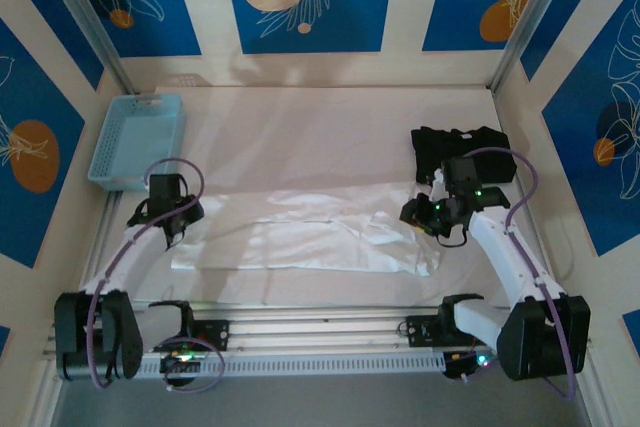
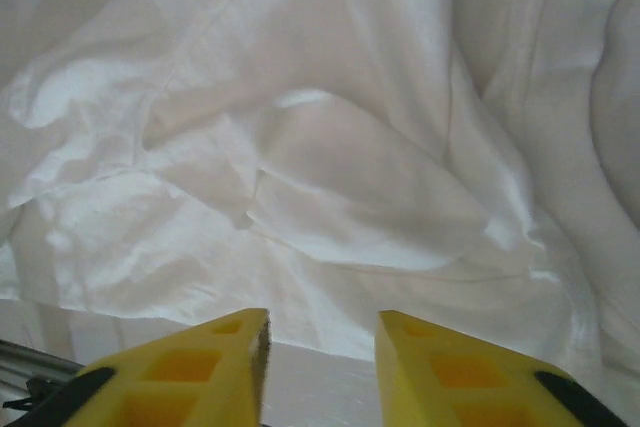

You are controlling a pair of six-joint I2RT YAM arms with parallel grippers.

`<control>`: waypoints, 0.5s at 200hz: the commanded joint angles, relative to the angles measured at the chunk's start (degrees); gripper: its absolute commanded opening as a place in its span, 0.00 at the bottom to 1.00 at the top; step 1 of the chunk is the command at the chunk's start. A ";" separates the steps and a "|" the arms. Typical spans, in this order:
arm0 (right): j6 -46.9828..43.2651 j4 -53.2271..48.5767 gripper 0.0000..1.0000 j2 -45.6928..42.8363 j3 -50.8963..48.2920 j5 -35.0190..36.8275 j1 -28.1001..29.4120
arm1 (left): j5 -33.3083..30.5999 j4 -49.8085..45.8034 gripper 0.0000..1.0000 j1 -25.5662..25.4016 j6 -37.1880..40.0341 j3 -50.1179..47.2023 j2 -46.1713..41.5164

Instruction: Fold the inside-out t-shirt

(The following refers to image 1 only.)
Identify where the aluminium frame post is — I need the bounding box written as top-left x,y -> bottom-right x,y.
489,0 -> 576,96
37,0 -> 136,98

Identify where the white slotted cable duct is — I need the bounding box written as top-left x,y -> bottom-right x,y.
134,351 -> 447,378

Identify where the folded black t-shirt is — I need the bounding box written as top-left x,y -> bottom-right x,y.
411,125 -> 518,186

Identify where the white perforated bracket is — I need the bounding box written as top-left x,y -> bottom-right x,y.
172,72 -> 214,88

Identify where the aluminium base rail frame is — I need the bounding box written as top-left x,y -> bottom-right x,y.
42,299 -> 596,363

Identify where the black controller board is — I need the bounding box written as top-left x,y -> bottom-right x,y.
159,350 -> 202,389
442,349 -> 499,382

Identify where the thin black cable loop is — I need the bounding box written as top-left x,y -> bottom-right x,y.
435,226 -> 467,249

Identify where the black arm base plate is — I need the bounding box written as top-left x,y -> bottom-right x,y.
405,314 -> 476,349
149,317 -> 232,353

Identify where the light blue plastic basket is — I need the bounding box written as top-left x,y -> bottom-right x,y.
87,91 -> 189,192

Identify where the white t-shirt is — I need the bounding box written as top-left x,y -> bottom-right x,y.
169,181 -> 444,277

